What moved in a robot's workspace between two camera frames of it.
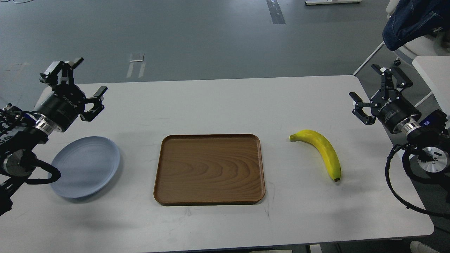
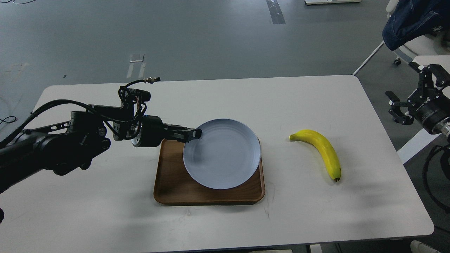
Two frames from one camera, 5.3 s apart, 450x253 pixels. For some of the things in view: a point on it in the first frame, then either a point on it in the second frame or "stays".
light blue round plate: [88, 165] -> [226, 155]
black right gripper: [392, 110] -> [429, 105]
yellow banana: [324, 146] stays
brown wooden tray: [209, 169] stays
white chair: [437, 45] stays
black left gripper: [66, 102] -> [152, 130]
